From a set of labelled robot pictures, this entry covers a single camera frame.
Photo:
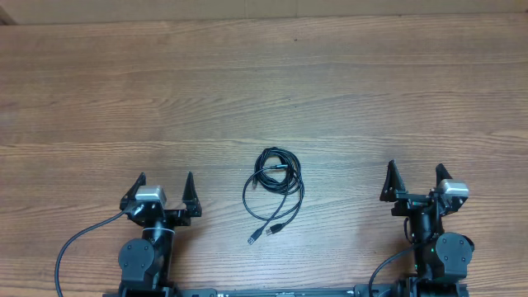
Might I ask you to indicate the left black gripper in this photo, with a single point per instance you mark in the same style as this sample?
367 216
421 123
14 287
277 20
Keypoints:
181 217

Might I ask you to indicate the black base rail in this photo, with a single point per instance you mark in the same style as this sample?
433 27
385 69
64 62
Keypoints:
284 293

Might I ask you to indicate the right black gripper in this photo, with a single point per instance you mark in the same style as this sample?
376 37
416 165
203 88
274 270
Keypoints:
393 191

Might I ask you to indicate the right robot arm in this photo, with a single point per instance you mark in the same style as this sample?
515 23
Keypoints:
441 258

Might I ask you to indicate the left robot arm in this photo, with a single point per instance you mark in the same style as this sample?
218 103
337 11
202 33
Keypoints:
145 262

